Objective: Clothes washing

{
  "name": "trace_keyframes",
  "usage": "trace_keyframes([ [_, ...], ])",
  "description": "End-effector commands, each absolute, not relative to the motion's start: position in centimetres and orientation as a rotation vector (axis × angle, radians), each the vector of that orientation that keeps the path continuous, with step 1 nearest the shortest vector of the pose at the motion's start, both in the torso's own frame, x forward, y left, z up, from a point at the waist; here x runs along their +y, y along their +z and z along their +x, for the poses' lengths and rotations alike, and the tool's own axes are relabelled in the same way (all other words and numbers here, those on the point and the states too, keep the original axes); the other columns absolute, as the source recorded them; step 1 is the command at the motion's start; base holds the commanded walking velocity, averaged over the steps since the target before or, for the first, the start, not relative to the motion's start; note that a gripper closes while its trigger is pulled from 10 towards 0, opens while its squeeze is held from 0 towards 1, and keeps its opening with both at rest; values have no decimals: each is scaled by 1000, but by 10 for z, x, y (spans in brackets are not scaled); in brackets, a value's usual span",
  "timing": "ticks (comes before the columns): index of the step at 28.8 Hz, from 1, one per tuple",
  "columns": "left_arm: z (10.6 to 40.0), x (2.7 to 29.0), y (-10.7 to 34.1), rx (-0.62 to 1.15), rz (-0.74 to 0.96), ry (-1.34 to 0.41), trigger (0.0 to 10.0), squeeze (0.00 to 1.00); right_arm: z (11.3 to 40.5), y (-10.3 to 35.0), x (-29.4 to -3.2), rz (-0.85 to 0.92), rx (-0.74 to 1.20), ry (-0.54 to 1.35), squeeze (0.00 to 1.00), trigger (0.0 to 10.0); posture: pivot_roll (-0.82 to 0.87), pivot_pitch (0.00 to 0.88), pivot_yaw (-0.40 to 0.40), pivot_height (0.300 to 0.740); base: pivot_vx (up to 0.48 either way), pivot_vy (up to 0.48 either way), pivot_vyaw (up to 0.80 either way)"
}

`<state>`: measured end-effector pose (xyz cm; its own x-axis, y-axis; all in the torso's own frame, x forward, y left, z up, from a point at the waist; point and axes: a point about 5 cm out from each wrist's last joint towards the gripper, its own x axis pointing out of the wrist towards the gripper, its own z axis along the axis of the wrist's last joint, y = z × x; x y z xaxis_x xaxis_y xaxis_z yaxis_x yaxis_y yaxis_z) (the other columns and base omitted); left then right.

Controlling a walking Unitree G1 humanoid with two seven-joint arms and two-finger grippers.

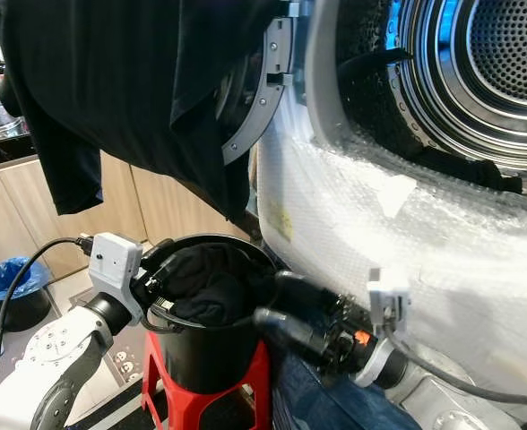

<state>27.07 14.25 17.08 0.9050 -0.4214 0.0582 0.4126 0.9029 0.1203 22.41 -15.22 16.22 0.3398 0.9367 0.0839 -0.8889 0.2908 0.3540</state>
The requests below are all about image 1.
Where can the yellow washer sticker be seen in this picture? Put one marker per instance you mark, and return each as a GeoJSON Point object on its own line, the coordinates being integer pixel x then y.
{"type": "Point", "coordinates": [279, 221]}

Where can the bubble-wrapped white washing machine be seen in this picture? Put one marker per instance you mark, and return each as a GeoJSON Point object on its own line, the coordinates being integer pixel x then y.
{"type": "Point", "coordinates": [461, 260]}

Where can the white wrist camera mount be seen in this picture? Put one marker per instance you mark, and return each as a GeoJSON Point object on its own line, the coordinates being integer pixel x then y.
{"type": "Point", "coordinates": [387, 288]}
{"type": "Point", "coordinates": [116, 264]}

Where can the black bin with blue bag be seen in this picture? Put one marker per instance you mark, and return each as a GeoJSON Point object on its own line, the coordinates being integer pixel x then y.
{"type": "Point", "coordinates": [12, 291]}

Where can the black shirt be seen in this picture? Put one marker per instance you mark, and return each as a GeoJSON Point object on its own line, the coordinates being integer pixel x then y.
{"type": "Point", "coordinates": [120, 81]}

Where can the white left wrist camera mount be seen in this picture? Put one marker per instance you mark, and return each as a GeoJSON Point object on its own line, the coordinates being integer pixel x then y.
{"type": "Point", "coordinates": [116, 264]}

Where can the blue denim jeans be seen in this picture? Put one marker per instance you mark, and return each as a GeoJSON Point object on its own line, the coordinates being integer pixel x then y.
{"type": "Point", "coordinates": [317, 403]}

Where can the white tape piece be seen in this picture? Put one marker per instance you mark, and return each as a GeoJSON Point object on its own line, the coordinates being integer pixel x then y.
{"type": "Point", "coordinates": [396, 195]}

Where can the wooden cabinet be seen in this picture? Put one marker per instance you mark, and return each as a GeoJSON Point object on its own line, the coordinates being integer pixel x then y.
{"type": "Point", "coordinates": [12, 210]}

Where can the steel washer drum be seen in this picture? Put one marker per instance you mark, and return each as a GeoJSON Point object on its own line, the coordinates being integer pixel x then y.
{"type": "Point", "coordinates": [470, 81]}

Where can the red plastic stool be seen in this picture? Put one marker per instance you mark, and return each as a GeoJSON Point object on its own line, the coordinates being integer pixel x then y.
{"type": "Point", "coordinates": [259, 385]}

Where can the black plastic bucket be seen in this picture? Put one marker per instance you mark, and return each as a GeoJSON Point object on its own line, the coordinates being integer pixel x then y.
{"type": "Point", "coordinates": [205, 358]}

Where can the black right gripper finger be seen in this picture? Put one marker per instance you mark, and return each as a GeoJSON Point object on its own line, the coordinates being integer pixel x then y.
{"type": "Point", "coordinates": [304, 288]}
{"type": "Point", "coordinates": [290, 330]}

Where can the black clothes bundle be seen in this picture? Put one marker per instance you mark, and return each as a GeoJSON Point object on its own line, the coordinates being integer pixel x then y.
{"type": "Point", "coordinates": [214, 282]}

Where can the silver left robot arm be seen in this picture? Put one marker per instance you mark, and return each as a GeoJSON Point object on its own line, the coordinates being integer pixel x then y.
{"type": "Point", "coordinates": [57, 358]}

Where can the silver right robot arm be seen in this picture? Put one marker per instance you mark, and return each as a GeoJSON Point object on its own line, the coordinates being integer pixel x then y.
{"type": "Point", "coordinates": [452, 408]}

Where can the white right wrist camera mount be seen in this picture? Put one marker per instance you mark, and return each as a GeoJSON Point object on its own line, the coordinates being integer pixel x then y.
{"type": "Point", "coordinates": [387, 288]}

